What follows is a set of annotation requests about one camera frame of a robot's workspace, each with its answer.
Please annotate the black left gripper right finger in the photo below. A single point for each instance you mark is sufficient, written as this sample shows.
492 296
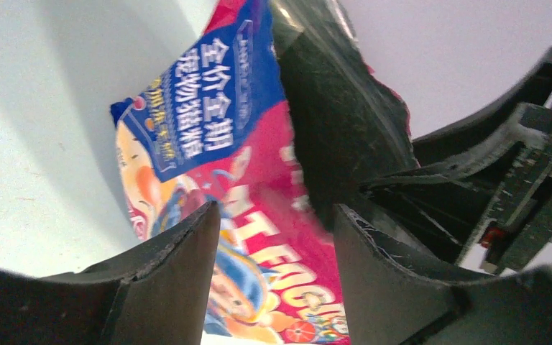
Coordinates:
395 294

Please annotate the pink blue pet food bag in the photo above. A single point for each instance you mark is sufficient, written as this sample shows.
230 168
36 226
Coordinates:
274 115

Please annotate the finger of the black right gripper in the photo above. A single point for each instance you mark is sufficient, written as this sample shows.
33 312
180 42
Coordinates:
484 180

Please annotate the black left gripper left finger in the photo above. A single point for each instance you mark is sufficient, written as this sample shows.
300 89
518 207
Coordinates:
153 293

